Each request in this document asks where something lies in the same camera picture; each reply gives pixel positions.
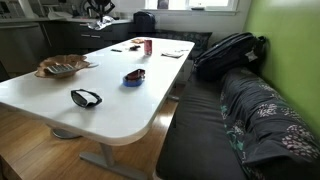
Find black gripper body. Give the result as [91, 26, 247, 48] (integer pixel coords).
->
[86, 0, 116, 15]

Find blue bowl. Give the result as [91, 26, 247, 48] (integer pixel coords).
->
[122, 68, 147, 88]

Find dark cabinet with drawers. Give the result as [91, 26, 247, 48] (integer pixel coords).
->
[0, 17, 135, 75]

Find small tan item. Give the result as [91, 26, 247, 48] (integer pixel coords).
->
[130, 37, 146, 45]

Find red drink can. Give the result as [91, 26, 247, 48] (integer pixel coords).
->
[143, 38, 154, 57]

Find grey calculator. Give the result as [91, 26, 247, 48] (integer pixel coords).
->
[43, 63, 79, 76]

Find white paper sheets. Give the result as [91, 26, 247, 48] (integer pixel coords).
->
[160, 49, 190, 60]

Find black sunglasses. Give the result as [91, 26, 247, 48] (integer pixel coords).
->
[70, 88, 104, 109]

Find dark floral pillow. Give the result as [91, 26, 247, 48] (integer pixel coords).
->
[155, 29, 214, 61]

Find large black backpack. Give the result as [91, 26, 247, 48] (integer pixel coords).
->
[192, 31, 268, 83]

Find grey table leg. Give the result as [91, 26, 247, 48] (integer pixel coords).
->
[78, 142, 150, 180]

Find black sofa seat cushion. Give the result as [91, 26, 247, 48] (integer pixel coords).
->
[155, 79, 248, 180]

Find dark floral blanket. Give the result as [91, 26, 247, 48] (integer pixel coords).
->
[219, 67, 320, 180]

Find round grey pedestal base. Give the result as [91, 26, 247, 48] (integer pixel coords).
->
[51, 127, 82, 140]

